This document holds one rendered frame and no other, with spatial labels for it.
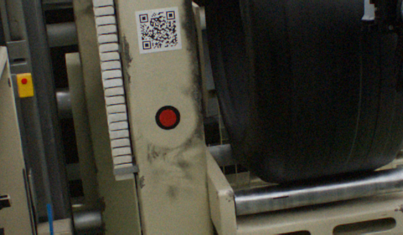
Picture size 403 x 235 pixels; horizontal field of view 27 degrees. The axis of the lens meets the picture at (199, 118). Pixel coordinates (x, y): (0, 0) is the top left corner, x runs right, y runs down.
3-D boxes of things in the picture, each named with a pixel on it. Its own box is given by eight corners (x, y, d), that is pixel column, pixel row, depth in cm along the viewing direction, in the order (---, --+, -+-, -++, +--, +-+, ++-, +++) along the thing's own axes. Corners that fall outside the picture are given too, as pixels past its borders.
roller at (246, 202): (231, 217, 147) (227, 192, 148) (226, 216, 152) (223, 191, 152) (418, 189, 152) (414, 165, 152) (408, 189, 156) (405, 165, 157)
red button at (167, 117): (161, 127, 149) (159, 111, 149) (159, 125, 151) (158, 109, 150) (177, 125, 150) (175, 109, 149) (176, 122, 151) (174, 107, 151)
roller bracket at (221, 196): (222, 244, 145) (217, 191, 143) (189, 173, 183) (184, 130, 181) (241, 241, 146) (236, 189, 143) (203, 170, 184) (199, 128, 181)
